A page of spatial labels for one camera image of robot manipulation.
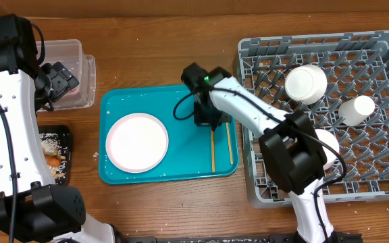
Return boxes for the wooden chopstick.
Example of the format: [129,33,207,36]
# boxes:
[226,123,234,165]
[210,130,215,173]

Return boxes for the rice and peanut scraps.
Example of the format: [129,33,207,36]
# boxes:
[39,132,72,185]

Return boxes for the large white plate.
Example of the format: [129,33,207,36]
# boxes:
[105,113,169,173]

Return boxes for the orange carrot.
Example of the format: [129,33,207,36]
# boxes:
[45,154,61,167]

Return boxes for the white saucer plate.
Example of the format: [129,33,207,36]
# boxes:
[284,64,328,105]

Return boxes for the small white bowl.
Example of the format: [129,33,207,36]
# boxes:
[314,128,340,171]

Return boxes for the small white cup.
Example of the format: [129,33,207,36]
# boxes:
[338,95,375,126]

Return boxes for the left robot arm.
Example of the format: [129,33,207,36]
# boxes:
[0,14,123,242]

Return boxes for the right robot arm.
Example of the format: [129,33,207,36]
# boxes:
[181,63,340,242]

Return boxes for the grey dishwasher rack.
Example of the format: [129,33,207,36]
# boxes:
[235,30,389,203]

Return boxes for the clear plastic bin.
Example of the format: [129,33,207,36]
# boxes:
[0,38,97,112]

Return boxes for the black rectangular tray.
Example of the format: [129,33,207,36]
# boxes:
[38,125,73,186]

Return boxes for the teal serving tray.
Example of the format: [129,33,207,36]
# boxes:
[99,85,239,185]

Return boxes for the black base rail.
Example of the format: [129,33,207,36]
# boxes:
[122,232,363,243]

